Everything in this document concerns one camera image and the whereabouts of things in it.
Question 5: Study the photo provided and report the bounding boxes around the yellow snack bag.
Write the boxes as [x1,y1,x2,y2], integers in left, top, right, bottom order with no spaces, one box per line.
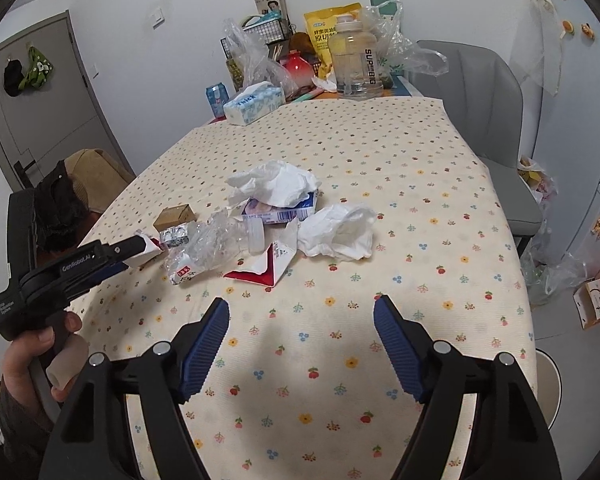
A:
[302,2,363,78]

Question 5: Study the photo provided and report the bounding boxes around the hanging clear bag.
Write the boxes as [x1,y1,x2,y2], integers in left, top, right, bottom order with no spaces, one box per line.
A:
[525,0,561,96]

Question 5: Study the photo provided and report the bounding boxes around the black hanging cap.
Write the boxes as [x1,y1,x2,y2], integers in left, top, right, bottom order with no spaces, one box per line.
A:
[2,58,27,97]

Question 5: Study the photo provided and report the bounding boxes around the small cardboard box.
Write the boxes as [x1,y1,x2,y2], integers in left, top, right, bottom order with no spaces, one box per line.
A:
[153,203,197,233]

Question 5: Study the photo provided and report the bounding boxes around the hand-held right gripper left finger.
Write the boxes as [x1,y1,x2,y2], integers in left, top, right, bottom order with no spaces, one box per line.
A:
[40,297,231,480]

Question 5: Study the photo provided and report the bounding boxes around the white refrigerator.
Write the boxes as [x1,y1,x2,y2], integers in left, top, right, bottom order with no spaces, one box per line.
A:
[517,0,600,321]

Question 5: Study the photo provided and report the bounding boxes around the blue white tissue pack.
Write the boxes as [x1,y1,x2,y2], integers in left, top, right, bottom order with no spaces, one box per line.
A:
[222,81,286,127]

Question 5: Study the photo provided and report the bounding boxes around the crumpled clear floor bag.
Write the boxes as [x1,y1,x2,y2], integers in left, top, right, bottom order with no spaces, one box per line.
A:
[522,220,588,306]

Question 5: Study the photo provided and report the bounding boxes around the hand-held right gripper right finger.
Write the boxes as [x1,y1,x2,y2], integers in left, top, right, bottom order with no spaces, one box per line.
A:
[372,295,563,480]

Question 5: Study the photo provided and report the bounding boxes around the green hanging pouch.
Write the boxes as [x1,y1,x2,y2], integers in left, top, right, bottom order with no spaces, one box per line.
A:
[20,45,56,92]

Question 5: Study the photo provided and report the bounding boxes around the floral tablecloth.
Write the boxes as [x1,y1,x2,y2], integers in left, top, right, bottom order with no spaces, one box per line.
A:
[67,95,538,480]

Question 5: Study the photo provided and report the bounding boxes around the crushed clear plastic bottle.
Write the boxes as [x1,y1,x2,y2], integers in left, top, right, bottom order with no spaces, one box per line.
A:
[166,210,267,286]

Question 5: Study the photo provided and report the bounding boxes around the black wire basket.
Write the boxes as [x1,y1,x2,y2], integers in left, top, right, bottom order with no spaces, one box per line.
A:
[242,16,290,56]

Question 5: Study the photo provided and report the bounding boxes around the grey door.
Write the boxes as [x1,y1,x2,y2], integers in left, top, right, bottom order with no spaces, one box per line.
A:
[0,15,136,196]

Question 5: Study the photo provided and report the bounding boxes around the white tissue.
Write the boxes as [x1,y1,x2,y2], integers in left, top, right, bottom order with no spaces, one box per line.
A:
[296,203,377,262]
[226,160,322,208]

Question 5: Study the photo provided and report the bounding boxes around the red ceramic jar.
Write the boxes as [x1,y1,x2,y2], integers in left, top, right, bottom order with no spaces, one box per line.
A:
[280,50,317,92]

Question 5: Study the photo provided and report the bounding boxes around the person's left hand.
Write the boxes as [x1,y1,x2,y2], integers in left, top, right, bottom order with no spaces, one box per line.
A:
[0,311,88,406]

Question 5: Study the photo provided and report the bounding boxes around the orange white cardboard box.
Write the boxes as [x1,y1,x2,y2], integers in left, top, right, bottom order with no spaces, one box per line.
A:
[572,276,600,330]

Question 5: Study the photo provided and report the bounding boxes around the brown cushioned chair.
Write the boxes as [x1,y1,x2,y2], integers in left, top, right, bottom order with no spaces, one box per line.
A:
[62,148,137,213]

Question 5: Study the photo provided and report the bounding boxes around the blue white paper box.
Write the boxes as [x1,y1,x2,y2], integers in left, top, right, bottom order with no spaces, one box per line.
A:
[241,191,318,223]

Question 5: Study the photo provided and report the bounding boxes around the dark cloth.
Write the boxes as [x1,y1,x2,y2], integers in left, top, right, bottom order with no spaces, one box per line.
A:
[34,159,85,252]

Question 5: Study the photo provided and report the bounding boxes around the red white carton piece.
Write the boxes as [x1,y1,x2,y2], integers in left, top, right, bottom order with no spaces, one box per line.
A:
[122,230,165,268]

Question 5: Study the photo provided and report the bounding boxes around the clear plastic bag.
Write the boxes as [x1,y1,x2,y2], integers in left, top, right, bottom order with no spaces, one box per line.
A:
[362,0,448,88]
[221,17,293,101]

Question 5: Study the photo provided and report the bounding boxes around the grey chair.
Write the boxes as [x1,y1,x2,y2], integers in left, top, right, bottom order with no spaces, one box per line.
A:
[415,39,543,256]

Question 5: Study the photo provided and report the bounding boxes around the blue drink can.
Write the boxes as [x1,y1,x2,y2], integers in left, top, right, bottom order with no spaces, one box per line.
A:
[205,82,230,120]

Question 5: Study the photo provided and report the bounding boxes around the plastic bag with packets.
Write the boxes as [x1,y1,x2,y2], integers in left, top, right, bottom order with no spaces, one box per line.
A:
[517,156,558,206]

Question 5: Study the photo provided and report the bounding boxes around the silver foil wrapper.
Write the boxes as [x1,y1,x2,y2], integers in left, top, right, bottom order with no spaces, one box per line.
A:
[158,224,191,248]

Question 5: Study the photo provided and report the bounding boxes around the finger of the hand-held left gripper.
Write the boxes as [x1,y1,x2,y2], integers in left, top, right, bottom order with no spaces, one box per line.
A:
[105,236,148,262]
[82,259,131,287]

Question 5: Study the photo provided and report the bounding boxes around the white round stool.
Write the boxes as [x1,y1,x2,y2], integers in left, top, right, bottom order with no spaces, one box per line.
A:
[530,347,563,428]

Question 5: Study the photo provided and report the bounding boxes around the person's left forearm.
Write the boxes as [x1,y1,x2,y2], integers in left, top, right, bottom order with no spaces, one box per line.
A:
[0,382,61,466]

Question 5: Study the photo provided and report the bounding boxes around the large clear water jug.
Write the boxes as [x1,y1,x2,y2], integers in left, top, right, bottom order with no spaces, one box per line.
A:
[328,12,384,101]

